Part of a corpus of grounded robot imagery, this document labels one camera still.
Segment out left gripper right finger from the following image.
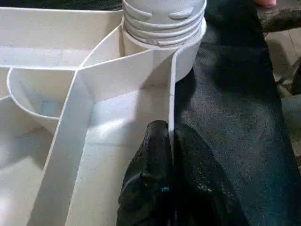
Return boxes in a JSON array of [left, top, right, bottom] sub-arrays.
[[173, 124, 250, 226]]

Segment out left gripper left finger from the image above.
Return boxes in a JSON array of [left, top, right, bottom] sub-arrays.
[[116, 120, 176, 226]]

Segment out white plastic table top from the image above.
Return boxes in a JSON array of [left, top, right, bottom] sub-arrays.
[[0, 7, 207, 226]]

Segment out white plastic table leg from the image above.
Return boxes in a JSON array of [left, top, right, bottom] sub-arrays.
[[122, 0, 207, 49]]

